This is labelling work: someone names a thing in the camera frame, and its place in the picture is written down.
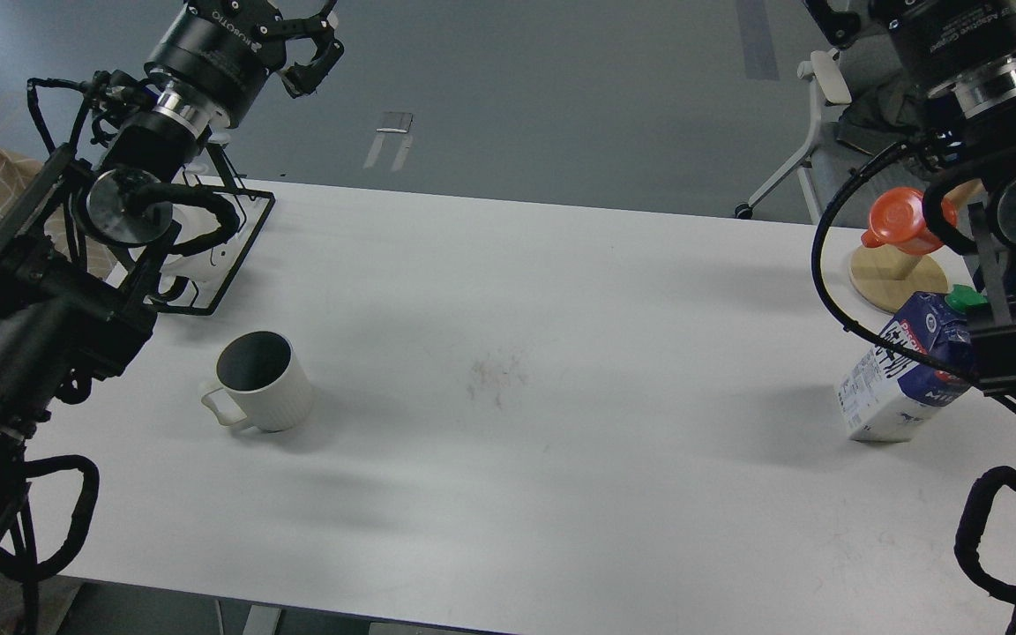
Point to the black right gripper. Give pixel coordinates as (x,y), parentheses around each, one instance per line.
(936,41)

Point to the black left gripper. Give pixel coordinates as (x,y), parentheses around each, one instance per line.
(227,50)

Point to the white ribbed ceramic mug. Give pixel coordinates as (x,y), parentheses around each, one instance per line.
(258,381)

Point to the blue white milk carton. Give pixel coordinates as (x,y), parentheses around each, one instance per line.
(886,397)

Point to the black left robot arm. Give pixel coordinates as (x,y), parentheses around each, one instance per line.
(132,178)

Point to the grey office chair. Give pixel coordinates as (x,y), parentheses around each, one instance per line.
(820,165)

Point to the dark cloth on chair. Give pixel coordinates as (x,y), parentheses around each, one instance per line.
(892,110)

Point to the orange mug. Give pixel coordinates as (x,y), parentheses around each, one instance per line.
(896,219)

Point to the white smiley face mug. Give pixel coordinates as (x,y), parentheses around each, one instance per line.
(205,271)

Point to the wooden mug tree stand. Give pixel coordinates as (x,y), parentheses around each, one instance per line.
(886,278)

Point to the black wire cup rack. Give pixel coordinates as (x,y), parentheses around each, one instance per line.
(213,170)

